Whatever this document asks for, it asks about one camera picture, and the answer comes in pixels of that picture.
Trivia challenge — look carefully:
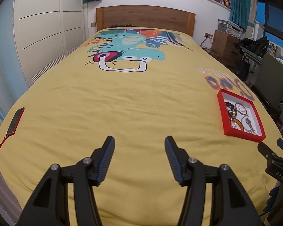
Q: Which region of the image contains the blue gloved hand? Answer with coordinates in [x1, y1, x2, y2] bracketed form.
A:
[263, 186, 280, 213]

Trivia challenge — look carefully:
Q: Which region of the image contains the dark brown bangle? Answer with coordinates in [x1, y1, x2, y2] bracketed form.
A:
[225, 102, 238, 118]

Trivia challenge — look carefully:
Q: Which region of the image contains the amber orange bangle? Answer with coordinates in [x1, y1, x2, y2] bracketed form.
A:
[229, 118, 244, 132]

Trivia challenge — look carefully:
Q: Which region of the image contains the wall power outlet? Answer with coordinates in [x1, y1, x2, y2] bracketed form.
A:
[205, 33, 213, 39]

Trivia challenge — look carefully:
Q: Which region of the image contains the black backpack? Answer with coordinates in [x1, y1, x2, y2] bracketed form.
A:
[234, 36, 269, 58]

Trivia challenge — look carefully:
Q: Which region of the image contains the red white jewelry box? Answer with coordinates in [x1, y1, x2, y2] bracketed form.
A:
[217, 89, 266, 143]

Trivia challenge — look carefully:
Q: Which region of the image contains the wooden headboard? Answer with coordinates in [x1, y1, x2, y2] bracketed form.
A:
[96, 5, 196, 36]

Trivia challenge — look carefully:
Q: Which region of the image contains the grey office chair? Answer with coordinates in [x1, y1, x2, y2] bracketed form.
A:
[251, 56, 283, 110]

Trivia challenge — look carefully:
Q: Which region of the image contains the desk with clutter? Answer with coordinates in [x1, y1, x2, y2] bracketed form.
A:
[240, 46, 283, 85]

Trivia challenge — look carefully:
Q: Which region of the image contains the yellow dinosaur bedspread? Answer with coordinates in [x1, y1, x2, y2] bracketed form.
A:
[0, 28, 281, 225]

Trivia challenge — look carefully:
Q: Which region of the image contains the wooden nightstand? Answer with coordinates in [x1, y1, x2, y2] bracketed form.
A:
[208, 30, 242, 73]

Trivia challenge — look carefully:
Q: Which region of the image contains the twisted silver bangle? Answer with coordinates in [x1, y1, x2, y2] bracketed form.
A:
[235, 103, 247, 116]

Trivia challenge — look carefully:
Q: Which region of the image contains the red cased smartphone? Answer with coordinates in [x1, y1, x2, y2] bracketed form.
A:
[6, 107, 25, 137]

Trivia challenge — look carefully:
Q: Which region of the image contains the white wardrobe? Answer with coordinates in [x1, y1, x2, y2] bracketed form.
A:
[13, 0, 85, 86]

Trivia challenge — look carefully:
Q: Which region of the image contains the silver charm chain bracelet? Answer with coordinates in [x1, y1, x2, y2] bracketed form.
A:
[244, 115, 257, 135]

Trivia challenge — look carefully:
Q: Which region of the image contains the teal curtain right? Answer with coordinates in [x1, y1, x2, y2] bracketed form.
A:
[229, 0, 251, 30]

